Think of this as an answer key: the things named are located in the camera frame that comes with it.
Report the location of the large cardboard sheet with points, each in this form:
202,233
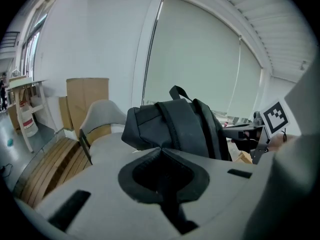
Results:
87,101

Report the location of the white trestle table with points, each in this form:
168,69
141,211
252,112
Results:
25,84

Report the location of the grey chair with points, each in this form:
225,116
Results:
105,111

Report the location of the narrow roller blind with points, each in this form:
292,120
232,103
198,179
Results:
247,84

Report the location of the glass window with frame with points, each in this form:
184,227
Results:
31,49

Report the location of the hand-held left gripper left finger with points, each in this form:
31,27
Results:
100,179

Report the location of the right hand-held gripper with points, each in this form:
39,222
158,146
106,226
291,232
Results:
275,117

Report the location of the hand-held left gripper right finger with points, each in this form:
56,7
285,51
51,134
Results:
300,171

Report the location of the person's right forearm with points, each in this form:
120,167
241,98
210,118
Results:
277,142

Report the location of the wooden slatted panel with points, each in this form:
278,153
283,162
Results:
55,164

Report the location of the black backpack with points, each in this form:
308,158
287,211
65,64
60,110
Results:
155,126

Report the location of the white container with red label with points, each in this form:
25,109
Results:
28,121

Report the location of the wide roller blind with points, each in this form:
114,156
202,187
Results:
195,59

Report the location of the white round table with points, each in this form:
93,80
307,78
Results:
112,144

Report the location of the teal object on floor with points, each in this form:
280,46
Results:
10,142

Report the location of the small bottle on sill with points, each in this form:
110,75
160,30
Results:
226,123

